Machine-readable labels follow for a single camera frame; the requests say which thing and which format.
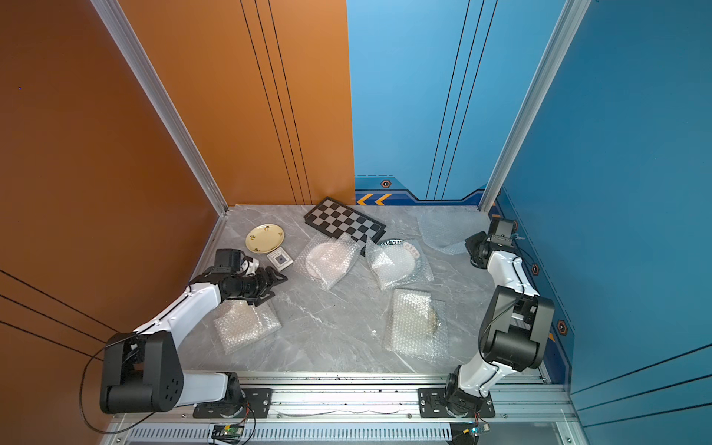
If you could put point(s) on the right circuit board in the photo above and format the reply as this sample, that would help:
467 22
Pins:
468 433

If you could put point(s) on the cream yellow dinner plate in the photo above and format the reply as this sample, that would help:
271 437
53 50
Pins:
265 238

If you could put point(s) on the small square marker tile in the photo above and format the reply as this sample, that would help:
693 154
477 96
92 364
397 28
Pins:
280 259

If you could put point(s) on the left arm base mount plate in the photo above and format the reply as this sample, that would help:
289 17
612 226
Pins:
251 403

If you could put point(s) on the patterned plate in bubble wrap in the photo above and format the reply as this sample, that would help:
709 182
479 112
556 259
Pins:
398 262

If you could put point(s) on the black white checkerboard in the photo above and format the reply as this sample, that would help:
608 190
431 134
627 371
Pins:
335 219

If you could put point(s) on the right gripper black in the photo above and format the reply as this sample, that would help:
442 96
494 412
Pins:
472 243

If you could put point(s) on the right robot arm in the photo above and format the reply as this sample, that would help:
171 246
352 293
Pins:
515 328

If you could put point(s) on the bubble wrap sheet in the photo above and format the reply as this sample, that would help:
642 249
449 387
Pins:
446 229

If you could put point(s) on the circuit board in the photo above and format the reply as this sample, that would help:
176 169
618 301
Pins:
468 433
227 434

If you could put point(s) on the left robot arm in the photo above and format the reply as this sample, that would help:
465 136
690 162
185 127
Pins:
142 372

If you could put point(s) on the left circuit board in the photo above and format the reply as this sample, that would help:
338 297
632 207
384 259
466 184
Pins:
227 434

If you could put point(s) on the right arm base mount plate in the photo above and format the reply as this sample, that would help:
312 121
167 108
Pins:
438 402

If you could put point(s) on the left bubble wrapped plate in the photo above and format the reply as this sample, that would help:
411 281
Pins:
241 325

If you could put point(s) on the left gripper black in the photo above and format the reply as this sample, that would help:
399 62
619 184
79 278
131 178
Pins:
266 284

